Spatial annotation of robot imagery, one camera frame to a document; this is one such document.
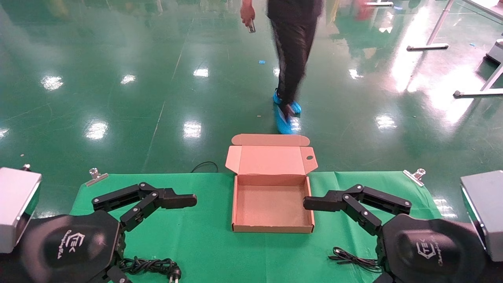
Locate person's bare hand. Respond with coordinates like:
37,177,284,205
240,2,256,27

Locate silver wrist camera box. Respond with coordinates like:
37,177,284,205
460,170,503,263
0,164,42,254

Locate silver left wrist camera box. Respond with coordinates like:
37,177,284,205
0,164,42,254

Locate black power cable with plug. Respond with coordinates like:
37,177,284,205
119,257,182,283

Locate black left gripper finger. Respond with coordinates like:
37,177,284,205
92,182,198,232

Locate green table cloth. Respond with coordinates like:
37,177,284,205
69,172,444,283

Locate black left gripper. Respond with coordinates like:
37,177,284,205
20,210,132,283

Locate white table leg frame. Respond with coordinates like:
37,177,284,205
453,63,503,98
407,0,456,51

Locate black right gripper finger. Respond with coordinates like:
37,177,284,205
303,184,413,236

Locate person in black clothes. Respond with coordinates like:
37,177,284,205
267,0,323,115

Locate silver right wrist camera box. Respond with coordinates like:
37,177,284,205
460,170,503,263

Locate open brown cardboard box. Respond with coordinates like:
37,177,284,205
225,134,318,234

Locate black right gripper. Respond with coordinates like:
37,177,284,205
371,213,488,283

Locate silver metal binder clip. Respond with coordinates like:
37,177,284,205
85,168,109,187
403,168,426,187

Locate blue shoe cover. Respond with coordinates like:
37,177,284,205
276,104,299,135
273,90,302,116

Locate black wired computer mouse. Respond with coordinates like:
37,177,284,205
328,247,382,272

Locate black cable on floor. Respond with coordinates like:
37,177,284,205
191,161,218,173

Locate grey machine base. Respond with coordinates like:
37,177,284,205
485,39,503,65

